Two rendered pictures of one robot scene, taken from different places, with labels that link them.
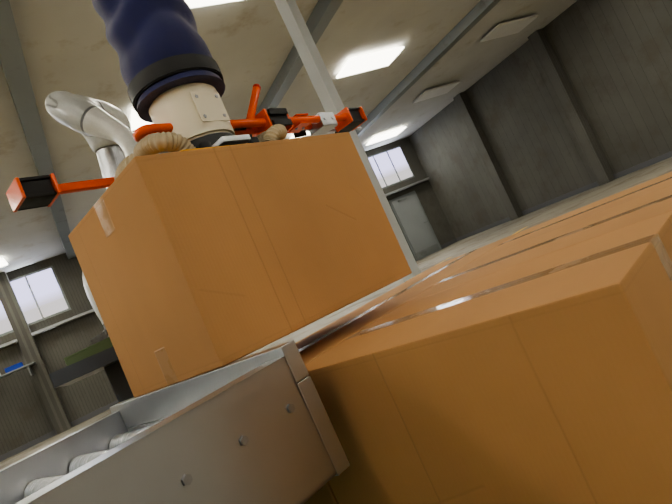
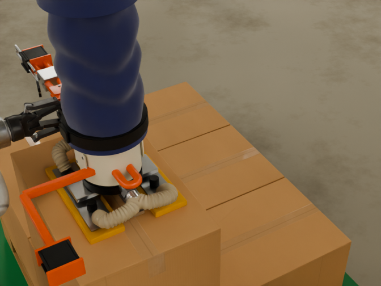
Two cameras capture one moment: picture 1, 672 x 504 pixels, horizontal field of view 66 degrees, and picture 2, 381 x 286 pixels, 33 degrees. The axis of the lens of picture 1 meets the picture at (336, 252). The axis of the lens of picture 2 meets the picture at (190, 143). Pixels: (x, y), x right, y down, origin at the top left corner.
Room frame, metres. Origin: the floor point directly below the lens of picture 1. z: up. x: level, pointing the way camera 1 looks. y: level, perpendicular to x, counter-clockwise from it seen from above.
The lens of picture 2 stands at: (0.61, 1.41, 2.26)
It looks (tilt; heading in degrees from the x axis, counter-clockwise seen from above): 39 degrees down; 288
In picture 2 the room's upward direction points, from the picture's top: 1 degrees counter-clockwise
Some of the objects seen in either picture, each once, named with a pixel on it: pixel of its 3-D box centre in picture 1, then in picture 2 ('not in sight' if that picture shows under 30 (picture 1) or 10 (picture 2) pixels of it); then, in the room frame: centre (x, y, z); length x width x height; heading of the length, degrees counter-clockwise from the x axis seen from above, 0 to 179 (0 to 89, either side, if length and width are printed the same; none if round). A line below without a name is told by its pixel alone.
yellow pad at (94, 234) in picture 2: not in sight; (82, 194); (1.30, 0.26, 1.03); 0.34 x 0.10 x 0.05; 138
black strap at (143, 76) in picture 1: (176, 88); (104, 119); (1.24, 0.19, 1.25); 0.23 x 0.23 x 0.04
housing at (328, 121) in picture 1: (321, 123); (50, 78); (1.58, -0.12, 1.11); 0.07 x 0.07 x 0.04; 48
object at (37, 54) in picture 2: (349, 119); (37, 58); (1.68, -0.22, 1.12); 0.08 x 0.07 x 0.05; 138
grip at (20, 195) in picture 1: (33, 192); (60, 261); (1.19, 0.58, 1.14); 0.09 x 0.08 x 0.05; 48
